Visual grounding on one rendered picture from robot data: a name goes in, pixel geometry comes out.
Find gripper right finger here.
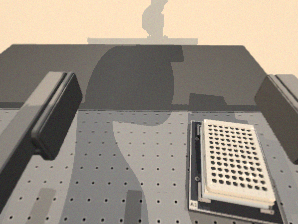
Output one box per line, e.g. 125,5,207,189
254,74,298,165

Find grey perforated base plate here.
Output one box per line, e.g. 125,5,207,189
0,109,298,224

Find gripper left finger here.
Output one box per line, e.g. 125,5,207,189
0,72,83,214

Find white well plate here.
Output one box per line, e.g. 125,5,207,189
201,119,276,206
200,127,269,209

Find black plate nest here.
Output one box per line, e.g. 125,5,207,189
188,120,285,224

